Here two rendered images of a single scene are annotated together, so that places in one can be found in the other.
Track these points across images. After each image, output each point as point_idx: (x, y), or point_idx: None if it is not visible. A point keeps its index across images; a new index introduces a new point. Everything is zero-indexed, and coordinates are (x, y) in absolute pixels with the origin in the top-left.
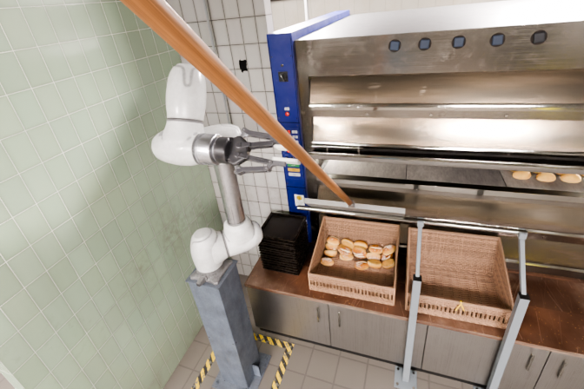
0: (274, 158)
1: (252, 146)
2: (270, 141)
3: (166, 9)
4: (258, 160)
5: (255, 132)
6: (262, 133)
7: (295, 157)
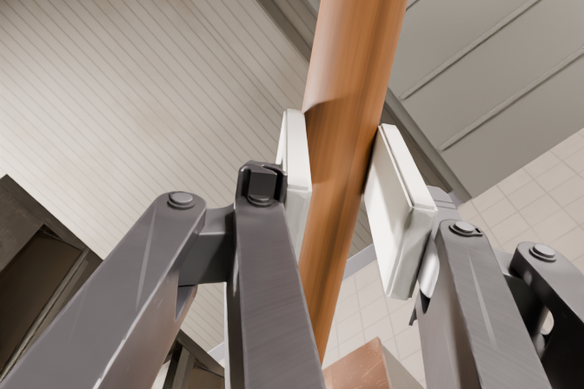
0: (421, 194)
1: (321, 385)
2: (241, 211)
3: None
4: (502, 313)
5: (54, 351)
6: (112, 270)
7: (388, 81)
